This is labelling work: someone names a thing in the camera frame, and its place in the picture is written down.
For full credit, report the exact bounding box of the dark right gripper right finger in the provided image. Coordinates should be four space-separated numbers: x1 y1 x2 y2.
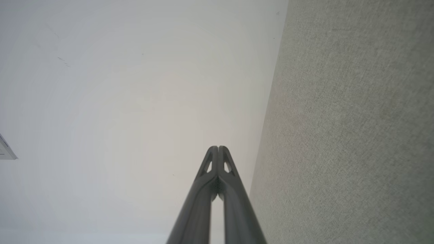
218 146 267 244

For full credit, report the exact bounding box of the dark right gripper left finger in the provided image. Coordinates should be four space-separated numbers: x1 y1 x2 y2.
166 146 218 244

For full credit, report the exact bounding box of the white wall plate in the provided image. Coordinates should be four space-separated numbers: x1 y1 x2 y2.
0 134 18 160

